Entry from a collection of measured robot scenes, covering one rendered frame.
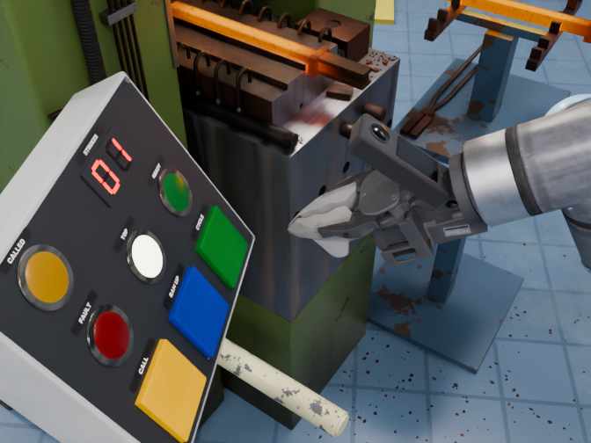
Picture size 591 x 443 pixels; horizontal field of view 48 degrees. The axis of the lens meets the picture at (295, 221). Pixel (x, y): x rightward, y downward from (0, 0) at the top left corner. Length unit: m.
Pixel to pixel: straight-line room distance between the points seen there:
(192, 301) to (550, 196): 0.38
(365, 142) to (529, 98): 1.11
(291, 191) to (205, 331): 0.45
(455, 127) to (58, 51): 0.94
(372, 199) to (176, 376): 0.27
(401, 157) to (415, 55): 2.55
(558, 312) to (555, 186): 1.53
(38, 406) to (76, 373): 0.05
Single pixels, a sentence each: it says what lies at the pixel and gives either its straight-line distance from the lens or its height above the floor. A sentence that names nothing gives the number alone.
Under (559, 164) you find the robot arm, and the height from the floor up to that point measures 1.21.
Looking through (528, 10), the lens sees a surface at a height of 0.96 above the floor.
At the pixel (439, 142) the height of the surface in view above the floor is 0.69.
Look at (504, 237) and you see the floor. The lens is 2.32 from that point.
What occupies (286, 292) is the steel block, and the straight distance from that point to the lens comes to 1.33.
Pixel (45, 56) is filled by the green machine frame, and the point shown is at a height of 1.15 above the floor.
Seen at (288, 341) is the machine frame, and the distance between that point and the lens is 1.46.
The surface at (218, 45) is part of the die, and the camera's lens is 1.23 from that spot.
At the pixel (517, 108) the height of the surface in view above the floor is 0.69.
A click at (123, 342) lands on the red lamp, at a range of 0.64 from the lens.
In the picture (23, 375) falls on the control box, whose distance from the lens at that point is 0.60.
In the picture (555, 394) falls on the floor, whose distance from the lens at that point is 1.98.
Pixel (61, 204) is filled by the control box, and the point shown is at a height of 1.18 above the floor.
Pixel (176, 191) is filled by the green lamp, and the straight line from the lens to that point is 0.76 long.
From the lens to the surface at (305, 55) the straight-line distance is 1.15.
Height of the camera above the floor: 1.59
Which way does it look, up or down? 45 degrees down
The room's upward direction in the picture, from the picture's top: straight up
